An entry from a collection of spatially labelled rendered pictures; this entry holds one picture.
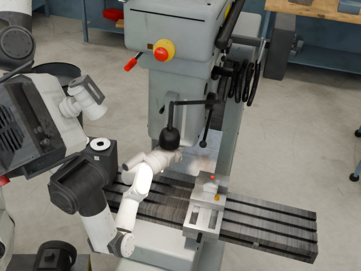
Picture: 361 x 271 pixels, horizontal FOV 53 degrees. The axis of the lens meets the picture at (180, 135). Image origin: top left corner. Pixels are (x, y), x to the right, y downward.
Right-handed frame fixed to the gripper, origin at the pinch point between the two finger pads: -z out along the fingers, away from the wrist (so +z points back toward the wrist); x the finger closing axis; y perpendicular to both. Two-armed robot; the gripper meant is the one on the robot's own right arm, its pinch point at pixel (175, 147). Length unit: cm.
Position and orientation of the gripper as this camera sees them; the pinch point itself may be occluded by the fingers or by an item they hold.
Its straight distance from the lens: 150.7
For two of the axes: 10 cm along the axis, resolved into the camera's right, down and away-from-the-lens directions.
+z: -6.1, 4.3, -6.7
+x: -7.9, -4.1, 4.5
